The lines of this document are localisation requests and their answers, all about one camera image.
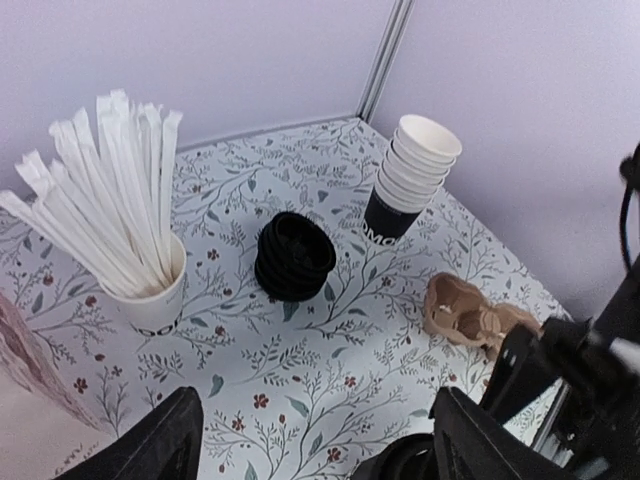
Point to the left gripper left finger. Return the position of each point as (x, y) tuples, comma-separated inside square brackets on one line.
[(165, 444)]

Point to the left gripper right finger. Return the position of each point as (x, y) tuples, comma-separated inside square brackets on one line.
[(470, 444)]

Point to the black plastic cup lid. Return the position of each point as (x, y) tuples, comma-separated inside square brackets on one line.
[(408, 458)]

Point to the white paper bag orange handles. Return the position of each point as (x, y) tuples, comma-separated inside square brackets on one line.
[(45, 429)]

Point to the brown cardboard cup carrier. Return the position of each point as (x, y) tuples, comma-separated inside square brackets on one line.
[(458, 311)]

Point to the stack of paper cups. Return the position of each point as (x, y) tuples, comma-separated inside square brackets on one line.
[(415, 165)]

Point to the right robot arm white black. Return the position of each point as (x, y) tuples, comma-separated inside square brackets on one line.
[(592, 429)]

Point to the white cup holding straws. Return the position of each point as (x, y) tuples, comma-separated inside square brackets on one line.
[(160, 314)]

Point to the floral table mat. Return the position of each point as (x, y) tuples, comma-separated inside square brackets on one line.
[(302, 390)]

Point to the stack of black cup lids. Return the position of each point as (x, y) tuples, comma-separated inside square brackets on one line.
[(294, 258)]

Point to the bundle of white wrapped straws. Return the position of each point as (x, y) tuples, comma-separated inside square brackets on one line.
[(106, 198)]

